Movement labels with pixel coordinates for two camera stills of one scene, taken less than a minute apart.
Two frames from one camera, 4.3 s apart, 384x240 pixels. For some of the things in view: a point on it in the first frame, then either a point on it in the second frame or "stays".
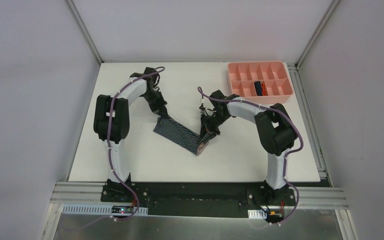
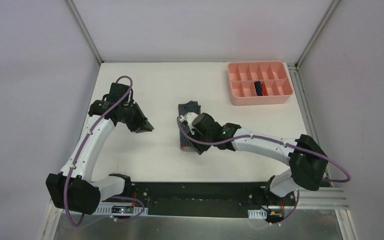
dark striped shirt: (181, 135) -> (184, 108)
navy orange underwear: (260, 88) stays
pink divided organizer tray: (263, 82) stays
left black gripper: (160, 110) -> (136, 118)
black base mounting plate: (203, 199) stays
